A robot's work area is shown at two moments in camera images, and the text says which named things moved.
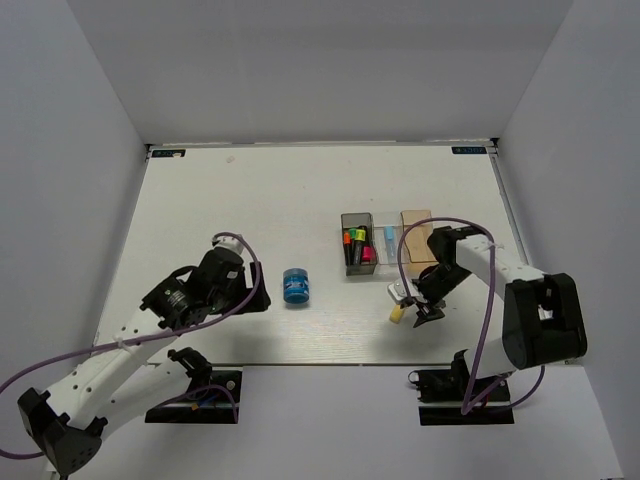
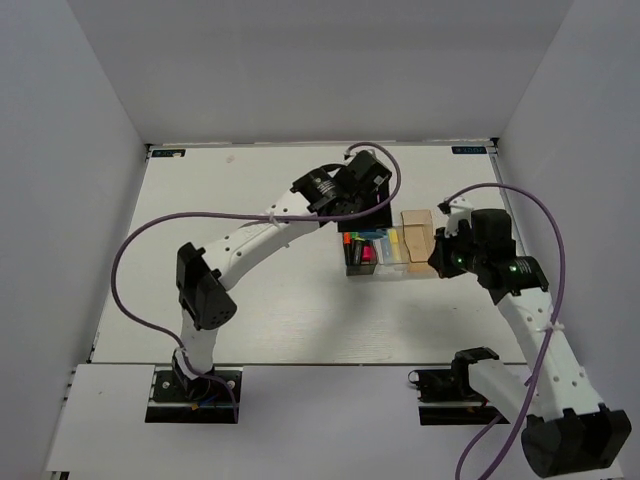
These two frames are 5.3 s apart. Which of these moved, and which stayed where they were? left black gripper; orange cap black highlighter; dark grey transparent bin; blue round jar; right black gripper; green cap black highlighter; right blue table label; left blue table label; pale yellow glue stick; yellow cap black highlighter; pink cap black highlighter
Moved: pale yellow glue stick; blue round jar; right black gripper; left black gripper
Stayed: dark grey transparent bin; orange cap black highlighter; right blue table label; left blue table label; green cap black highlighter; yellow cap black highlighter; pink cap black highlighter
